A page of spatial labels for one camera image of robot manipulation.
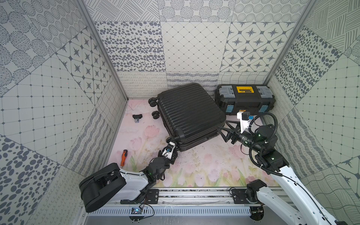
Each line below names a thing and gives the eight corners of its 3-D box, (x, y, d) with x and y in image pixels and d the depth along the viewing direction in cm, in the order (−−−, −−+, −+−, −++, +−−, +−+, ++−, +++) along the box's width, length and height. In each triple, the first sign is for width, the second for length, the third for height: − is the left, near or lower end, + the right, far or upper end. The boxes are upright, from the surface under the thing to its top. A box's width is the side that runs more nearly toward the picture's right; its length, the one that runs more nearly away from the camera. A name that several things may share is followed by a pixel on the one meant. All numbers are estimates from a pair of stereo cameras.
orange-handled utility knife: (121, 166, 87) (119, 164, 85) (124, 151, 93) (123, 149, 91) (124, 166, 87) (123, 164, 85) (127, 151, 93) (126, 149, 91)
